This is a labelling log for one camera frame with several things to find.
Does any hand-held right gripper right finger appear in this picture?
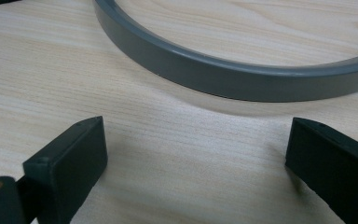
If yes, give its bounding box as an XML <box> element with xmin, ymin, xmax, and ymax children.
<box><xmin>284</xmin><ymin>117</ymin><xmax>358</xmax><ymax>224</ymax></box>

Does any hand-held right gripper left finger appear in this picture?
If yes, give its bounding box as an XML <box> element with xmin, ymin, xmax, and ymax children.
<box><xmin>21</xmin><ymin>115</ymin><xmax>109</xmax><ymax>224</ymax></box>

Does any grey plastic bin ring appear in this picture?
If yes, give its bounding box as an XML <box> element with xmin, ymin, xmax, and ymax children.
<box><xmin>91</xmin><ymin>0</ymin><xmax>358</xmax><ymax>104</ymax></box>

